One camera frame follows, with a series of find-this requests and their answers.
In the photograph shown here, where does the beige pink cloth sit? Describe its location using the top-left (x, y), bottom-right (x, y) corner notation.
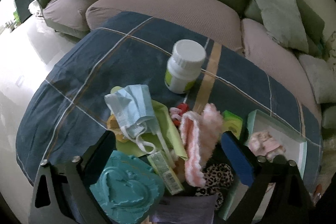
top-left (248, 131), bottom-right (286, 161)

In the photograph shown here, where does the pink seat cushion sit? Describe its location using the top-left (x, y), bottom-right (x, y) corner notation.
top-left (86, 0), bottom-right (243, 54)
top-left (241, 19), bottom-right (322, 122)
top-left (43, 0), bottom-right (98, 31)

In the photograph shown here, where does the leopard print scrunchie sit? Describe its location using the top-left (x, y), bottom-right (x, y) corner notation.
top-left (195, 163), bottom-right (234, 211)

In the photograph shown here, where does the green yellow small box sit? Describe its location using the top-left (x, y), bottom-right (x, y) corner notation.
top-left (222, 110), bottom-right (243, 139)

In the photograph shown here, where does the green throw pillow far right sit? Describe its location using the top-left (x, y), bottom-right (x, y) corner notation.
top-left (322, 105), bottom-right (336, 129)

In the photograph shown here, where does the red white hair tie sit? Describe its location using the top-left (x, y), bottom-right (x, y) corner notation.
top-left (169, 103), bottom-right (190, 127)

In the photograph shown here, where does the light green throw pillow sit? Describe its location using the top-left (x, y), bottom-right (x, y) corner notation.
top-left (255, 0), bottom-right (309, 53)

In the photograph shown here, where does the lime green cloth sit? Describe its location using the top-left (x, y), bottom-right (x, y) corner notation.
top-left (109, 86), bottom-right (188, 165)

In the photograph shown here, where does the blue plaid cloth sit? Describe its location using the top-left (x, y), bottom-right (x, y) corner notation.
top-left (15, 11), bottom-right (323, 224)

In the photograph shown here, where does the pink seat cushion far left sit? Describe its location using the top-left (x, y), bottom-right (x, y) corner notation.
top-left (43, 0), bottom-right (98, 31)

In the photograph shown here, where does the white pill bottle green label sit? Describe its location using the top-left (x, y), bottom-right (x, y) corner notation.
top-left (165, 39), bottom-right (206, 94)

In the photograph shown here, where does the purple cloth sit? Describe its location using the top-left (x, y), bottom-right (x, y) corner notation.
top-left (149, 194), bottom-right (218, 224)

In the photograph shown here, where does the green gum pack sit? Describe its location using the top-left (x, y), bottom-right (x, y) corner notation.
top-left (147, 151), bottom-right (184, 196)

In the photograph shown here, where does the light blue face mask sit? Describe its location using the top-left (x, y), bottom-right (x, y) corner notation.
top-left (104, 84), bottom-right (161, 155)

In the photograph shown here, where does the pink fuzzy sock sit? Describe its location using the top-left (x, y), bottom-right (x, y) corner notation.
top-left (179, 103), bottom-right (223, 187)

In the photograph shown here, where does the white tray with green rim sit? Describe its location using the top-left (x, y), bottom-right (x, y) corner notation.
top-left (219, 110), bottom-right (307, 220)

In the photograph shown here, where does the white grey throw pillow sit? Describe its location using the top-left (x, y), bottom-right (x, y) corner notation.
top-left (298, 54), bottom-right (335, 104)

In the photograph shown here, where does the teal plastic lid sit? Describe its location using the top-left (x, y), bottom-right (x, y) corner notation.
top-left (90, 150), bottom-right (165, 223)

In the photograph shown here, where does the pink seat cushion right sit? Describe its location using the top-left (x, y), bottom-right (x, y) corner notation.
top-left (241, 19), bottom-right (322, 122)

